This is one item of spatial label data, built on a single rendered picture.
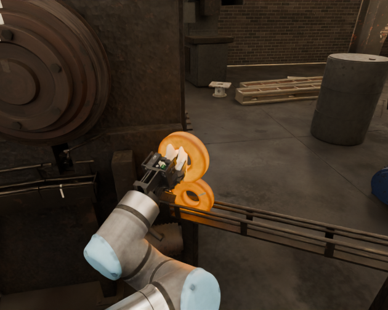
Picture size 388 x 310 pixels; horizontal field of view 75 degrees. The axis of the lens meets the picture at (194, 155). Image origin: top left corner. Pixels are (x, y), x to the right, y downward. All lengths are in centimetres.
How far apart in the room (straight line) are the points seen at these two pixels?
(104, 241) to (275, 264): 127
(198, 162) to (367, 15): 431
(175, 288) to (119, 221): 18
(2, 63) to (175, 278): 67
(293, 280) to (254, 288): 23
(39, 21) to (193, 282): 74
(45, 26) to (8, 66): 14
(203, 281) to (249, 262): 118
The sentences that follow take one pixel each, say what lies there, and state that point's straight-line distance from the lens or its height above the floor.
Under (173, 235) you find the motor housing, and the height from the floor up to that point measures 52.
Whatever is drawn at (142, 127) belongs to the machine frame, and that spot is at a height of 87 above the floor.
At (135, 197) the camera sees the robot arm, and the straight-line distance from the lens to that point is 58.
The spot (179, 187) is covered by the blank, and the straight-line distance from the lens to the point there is 91.
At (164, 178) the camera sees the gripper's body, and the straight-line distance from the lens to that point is 62.
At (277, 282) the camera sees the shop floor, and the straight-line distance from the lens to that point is 161.
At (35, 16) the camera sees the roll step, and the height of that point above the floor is 127.
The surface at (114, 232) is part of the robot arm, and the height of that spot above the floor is 90.
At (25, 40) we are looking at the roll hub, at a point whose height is 122.
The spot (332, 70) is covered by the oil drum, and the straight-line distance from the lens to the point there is 308.
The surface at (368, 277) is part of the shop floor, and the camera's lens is 184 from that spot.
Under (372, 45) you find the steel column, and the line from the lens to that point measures 461.
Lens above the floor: 128
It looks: 29 degrees down
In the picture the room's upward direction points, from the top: straight up
